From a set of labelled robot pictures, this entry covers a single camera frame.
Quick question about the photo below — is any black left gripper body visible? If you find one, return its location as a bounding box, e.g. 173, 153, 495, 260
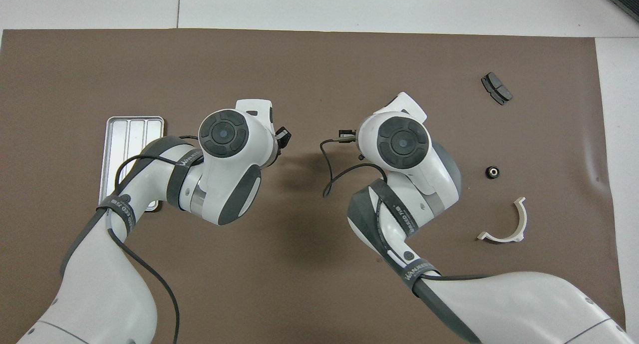
274, 127, 292, 154

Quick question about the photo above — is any silver metal tray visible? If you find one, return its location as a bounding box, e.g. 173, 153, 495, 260
98, 116, 165, 212

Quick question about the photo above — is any brown table mat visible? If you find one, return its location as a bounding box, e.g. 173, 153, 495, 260
0, 28, 629, 344

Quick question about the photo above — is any short dark brake pad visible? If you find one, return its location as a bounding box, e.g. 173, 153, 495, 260
481, 72, 513, 106

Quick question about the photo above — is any white curved plastic bracket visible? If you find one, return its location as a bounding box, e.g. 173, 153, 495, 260
477, 197, 528, 244

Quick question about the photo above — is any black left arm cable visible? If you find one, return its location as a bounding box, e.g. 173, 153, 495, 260
106, 134, 203, 344

